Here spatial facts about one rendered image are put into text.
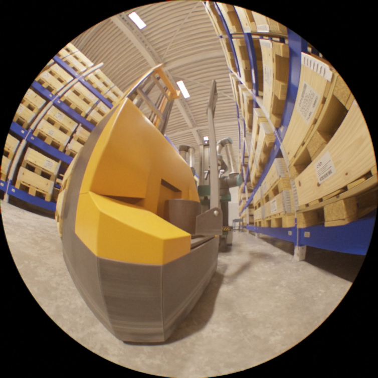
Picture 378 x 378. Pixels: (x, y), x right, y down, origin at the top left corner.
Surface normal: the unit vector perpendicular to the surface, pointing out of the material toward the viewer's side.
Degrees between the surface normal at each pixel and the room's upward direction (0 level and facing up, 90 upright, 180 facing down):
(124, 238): 90
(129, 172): 90
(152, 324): 90
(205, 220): 90
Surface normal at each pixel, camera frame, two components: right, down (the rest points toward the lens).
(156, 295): 0.38, -0.25
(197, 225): -0.10, -0.30
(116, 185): 0.92, -0.07
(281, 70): -0.05, 0.95
